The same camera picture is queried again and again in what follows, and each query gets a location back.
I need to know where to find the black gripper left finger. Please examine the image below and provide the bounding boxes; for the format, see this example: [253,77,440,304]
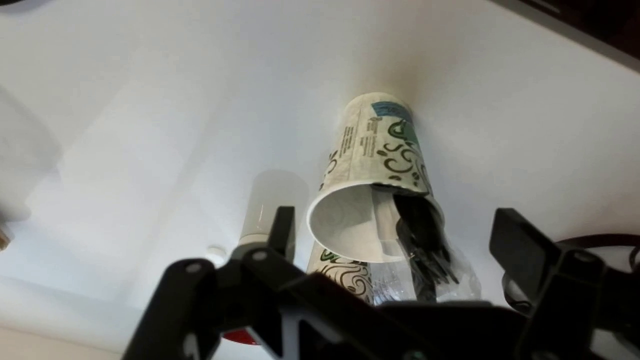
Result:
[121,204,403,360]

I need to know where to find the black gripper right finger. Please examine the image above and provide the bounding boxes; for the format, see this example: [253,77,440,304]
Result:
[491,207,640,360]

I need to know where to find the white cup red inside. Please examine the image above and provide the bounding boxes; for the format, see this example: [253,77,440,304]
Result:
[224,170,307,343]

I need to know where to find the empty patterned paper cup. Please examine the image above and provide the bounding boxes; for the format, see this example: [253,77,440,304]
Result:
[307,244,373,301]

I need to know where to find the black spoons bundle in cup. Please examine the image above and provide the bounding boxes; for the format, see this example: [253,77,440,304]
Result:
[392,194,452,274]

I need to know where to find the patterned paper cup with spoons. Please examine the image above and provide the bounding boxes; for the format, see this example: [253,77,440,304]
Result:
[307,91,442,261]

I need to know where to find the clear plastic bottle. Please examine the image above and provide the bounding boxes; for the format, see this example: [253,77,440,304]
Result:
[368,259,481,305]

